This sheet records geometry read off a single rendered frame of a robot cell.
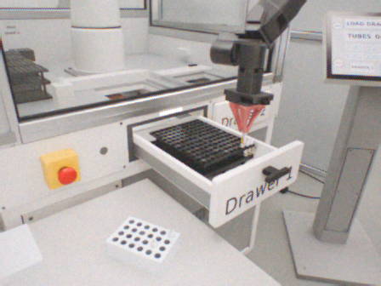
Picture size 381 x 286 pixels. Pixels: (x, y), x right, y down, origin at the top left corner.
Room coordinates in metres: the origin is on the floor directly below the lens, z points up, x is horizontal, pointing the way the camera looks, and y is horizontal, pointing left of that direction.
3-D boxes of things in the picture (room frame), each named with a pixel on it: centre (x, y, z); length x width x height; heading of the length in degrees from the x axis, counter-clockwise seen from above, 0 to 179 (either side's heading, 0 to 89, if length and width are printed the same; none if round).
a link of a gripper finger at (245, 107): (0.67, -0.14, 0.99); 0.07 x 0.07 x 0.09; 36
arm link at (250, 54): (0.68, -0.14, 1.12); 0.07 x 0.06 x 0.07; 49
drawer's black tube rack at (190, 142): (0.71, -0.04, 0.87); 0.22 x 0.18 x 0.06; 40
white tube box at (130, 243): (0.45, 0.08, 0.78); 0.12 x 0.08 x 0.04; 66
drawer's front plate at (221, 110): (1.00, -0.21, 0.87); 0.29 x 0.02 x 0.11; 130
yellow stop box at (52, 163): (0.58, 0.28, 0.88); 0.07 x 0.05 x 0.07; 130
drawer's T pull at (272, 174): (0.53, -0.19, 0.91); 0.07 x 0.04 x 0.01; 130
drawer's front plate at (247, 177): (0.55, -0.17, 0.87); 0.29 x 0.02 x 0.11; 130
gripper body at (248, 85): (0.67, -0.15, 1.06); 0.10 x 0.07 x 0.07; 36
